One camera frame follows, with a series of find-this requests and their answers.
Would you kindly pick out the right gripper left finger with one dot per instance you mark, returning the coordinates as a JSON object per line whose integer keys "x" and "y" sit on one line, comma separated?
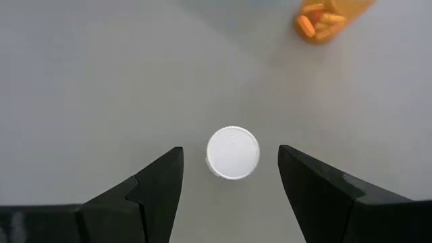
{"x": 152, "y": 195}

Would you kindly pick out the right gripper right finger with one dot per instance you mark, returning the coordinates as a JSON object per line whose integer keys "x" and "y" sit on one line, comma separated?
{"x": 320, "y": 202}

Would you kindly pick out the small white-capped pill bottle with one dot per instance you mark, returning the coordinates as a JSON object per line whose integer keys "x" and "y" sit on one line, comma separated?
{"x": 233, "y": 152}

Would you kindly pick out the orange pill bottle white cap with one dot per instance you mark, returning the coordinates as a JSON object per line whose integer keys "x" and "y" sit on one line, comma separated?
{"x": 324, "y": 23}

